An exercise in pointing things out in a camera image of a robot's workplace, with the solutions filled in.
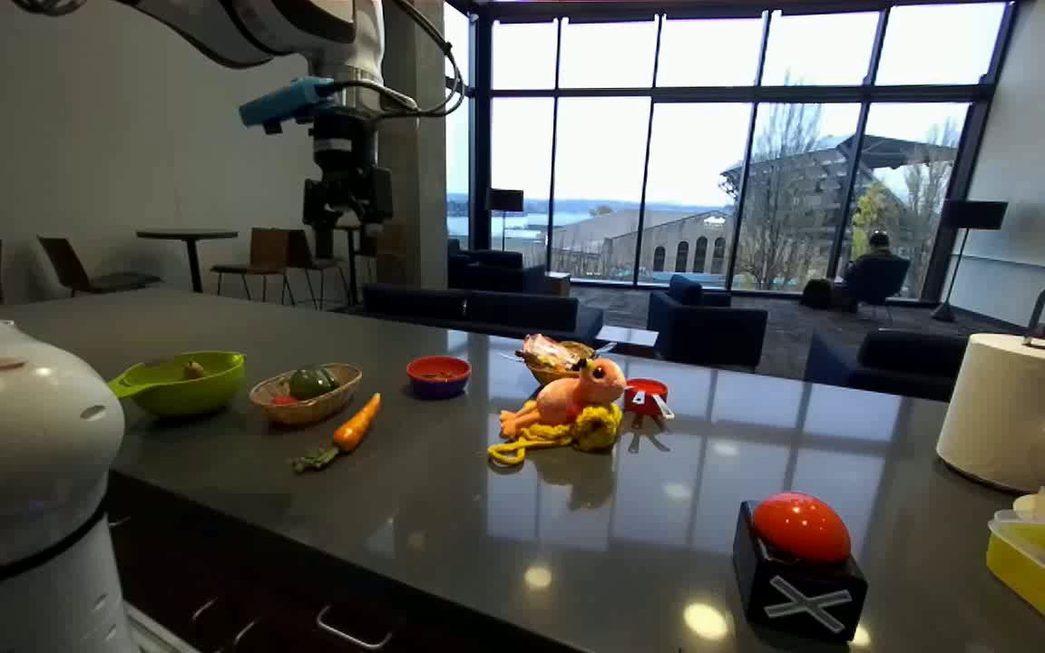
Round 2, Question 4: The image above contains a dark blue armchair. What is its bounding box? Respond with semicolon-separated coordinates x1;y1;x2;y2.
644;273;771;374

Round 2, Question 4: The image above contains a white paper towel roll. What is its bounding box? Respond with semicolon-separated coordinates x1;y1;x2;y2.
932;330;1045;496

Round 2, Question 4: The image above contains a seated person by window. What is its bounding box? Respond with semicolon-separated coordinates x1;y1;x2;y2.
841;230;915;308

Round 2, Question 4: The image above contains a red and blue bowl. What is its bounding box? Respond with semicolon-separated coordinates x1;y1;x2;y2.
403;353;475;402

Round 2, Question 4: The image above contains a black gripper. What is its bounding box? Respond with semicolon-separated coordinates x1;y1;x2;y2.
299;110;395;266

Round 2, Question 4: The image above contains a green toy bell pepper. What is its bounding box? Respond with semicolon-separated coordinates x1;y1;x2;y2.
287;362;341;402

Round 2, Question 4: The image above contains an orange plush toy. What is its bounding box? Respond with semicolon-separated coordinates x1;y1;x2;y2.
497;356;631;443

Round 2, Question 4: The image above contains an orange toy carrot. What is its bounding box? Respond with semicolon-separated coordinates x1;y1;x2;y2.
291;387;388;477

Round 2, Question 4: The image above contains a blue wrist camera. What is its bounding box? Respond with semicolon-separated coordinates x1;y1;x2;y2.
237;75;341;138

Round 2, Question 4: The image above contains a round dark cafe table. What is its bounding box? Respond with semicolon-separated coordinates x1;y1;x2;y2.
134;225;243;295

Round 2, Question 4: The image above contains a weaved wicker bowl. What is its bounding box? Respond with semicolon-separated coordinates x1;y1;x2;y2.
247;362;367;433

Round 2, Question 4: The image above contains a lime green plastic bowl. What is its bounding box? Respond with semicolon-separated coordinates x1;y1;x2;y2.
103;350;251;423

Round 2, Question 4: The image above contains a dark blue couch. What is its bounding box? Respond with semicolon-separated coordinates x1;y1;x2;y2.
801;325;973;402

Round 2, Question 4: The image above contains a dark armchair by window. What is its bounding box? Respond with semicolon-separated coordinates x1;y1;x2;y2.
442;242;573;298

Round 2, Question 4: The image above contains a yellow toy banana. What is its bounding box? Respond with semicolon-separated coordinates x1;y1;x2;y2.
481;398;631;477

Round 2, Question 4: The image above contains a red toy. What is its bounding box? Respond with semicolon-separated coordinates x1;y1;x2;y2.
619;374;678;433

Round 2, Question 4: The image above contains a low dark coffee table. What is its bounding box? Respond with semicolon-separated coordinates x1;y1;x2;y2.
592;318;665;360

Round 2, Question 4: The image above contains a long dark blue sofa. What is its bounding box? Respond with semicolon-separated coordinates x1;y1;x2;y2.
360;282;604;343

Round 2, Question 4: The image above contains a red button on black box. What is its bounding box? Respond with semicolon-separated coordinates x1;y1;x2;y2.
728;490;870;649

